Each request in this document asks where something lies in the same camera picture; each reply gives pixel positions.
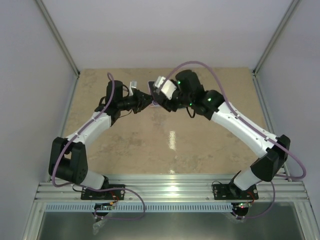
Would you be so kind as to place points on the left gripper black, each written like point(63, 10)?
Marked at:
point(141, 104)

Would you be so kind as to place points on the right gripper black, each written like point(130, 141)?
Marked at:
point(168, 106)

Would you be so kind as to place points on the black phone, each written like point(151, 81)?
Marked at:
point(151, 90)

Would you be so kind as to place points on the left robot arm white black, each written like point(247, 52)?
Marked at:
point(68, 157)

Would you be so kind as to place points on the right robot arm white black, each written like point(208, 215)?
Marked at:
point(271, 150)

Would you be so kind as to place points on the left controller board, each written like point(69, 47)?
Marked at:
point(107, 206)

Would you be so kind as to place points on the controller board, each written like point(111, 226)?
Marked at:
point(107, 206)
point(242, 205)

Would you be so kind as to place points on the right controller board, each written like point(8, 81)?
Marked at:
point(242, 205)

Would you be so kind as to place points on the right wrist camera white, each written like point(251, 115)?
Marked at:
point(165, 86)

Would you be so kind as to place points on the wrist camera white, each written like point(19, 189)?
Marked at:
point(165, 86)
point(132, 87)

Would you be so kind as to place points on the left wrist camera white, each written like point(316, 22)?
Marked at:
point(132, 87)

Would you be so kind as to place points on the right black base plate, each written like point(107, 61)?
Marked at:
point(221, 191)

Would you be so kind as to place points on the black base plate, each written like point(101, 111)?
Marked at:
point(221, 191)
point(117, 194)

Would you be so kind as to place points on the left aluminium corner post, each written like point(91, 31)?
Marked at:
point(57, 36)

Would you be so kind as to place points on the aluminium corner post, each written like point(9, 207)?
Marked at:
point(276, 35)
point(57, 36)

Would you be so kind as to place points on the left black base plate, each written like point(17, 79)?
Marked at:
point(117, 194)

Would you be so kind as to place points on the grey slotted cable duct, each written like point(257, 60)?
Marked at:
point(151, 207)

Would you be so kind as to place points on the aluminium rail frame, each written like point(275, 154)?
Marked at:
point(168, 157)

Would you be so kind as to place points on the right aluminium corner post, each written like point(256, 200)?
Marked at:
point(276, 35)

